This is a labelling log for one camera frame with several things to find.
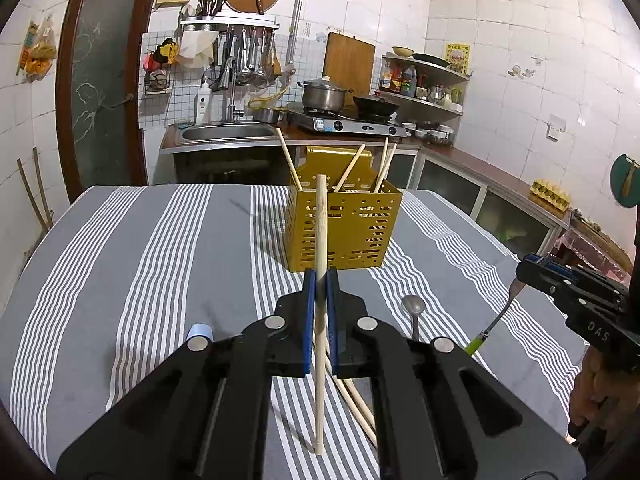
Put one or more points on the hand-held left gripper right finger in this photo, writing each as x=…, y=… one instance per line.
x=332, y=320

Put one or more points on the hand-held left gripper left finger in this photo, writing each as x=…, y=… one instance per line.
x=310, y=310

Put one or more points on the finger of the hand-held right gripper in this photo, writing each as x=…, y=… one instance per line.
x=547, y=269
x=542, y=285

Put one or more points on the yellow perforated utensil holder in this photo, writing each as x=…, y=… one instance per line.
x=350, y=230

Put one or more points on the row of hanging kitchen utensils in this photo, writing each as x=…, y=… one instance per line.
x=250, y=57

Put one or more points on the person's right hand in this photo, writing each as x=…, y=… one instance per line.
x=590, y=390

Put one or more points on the yellow egg carton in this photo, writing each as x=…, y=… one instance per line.
x=550, y=192

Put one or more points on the metal spoon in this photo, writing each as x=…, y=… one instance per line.
x=414, y=305

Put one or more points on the brown-topped counter cabinet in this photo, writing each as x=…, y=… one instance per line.
x=500, y=185

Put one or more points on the light blue plastic spoon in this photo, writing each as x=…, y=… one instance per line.
x=200, y=331

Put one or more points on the green round hand fan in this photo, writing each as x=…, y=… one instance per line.
x=625, y=180

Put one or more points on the grey white striped tablecloth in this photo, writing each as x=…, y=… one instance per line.
x=150, y=260

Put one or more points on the group of small bowls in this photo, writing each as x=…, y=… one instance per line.
x=430, y=132

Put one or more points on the steel gas stove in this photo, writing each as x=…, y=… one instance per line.
x=345, y=124

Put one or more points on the steel kitchen sink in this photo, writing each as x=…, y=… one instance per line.
x=225, y=132

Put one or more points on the small steel pan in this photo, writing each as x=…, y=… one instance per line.
x=266, y=116

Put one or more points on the steel corner shelf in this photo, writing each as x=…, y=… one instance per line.
x=430, y=102

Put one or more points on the steel cooking pot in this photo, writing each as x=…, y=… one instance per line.
x=322, y=96

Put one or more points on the black wok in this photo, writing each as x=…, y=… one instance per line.
x=376, y=106

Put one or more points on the white soap bottle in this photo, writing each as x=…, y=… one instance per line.
x=203, y=105

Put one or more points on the dark oil bottle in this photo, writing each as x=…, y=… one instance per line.
x=409, y=84

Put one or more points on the steel faucet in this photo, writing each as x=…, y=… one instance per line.
x=231, y=90

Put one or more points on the dark shallow pan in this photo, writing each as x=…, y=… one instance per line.
x=430, y=60

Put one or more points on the red-labelled sauce bottle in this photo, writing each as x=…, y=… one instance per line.
x=391, y=80

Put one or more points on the rectangular wooden cutting board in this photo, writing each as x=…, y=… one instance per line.
x=350, y=62

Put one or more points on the beige bowl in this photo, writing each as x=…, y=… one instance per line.
x=402, y=51

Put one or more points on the white hanging cloth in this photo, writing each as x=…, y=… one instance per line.
x=197, y=50

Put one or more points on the wooden stick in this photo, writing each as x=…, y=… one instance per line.
x=42, y=185
x=31, y=195

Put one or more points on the red and yellow hanging gloves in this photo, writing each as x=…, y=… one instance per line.
x=162, y=52

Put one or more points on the brown frosted glass door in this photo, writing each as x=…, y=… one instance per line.
x=100, y=85

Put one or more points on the hanging yellow plastic bags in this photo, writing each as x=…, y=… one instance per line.
x=42, y=50

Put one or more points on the white wall socket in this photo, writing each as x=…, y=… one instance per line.
x=556, y=127

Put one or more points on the white wall hooks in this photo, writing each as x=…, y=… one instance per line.
x=522, y=70

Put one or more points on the yellow wall poster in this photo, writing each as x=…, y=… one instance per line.
x=458, y=58

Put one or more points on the grey wall pipe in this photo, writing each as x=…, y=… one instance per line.
x=297, y=15

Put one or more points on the wall-mounted steel rack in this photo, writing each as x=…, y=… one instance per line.
x=230, y=22

